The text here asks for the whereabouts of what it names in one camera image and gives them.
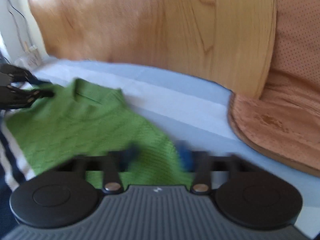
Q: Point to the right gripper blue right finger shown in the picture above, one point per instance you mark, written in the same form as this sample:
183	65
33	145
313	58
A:
199	163

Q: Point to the green knit sweater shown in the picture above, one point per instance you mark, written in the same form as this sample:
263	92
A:
85	118

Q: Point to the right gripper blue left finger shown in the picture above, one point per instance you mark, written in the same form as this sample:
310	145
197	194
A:
113	164

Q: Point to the wood pattern vinyl mat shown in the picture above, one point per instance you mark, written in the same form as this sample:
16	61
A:
229	42

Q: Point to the brown perforated cushion mat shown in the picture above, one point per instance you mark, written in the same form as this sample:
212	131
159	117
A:
283	124

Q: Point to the striped light blue bedsheet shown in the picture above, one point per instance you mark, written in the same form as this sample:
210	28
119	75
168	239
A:
187	109

